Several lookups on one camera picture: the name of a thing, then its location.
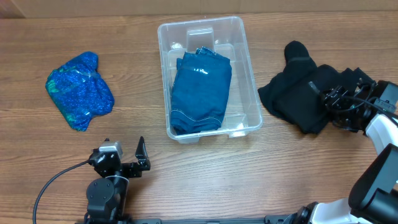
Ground clear plastic storage bin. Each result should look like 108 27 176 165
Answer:
157 16 263 144

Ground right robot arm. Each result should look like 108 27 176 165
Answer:
285 81 397 224

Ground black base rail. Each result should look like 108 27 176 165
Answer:
74 214 299 224

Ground small folded black garment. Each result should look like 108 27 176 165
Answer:
341 68 375 91

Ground shiny blue sequin garment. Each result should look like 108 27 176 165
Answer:
45 52 114 131

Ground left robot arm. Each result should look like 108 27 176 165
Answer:
85 137 150 224

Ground black sock garment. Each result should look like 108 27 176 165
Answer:
257 40 317 123

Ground black taped garment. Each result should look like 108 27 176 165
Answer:
273 64 343 135

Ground blue denim jeans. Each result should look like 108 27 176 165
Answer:
170 47 232 135

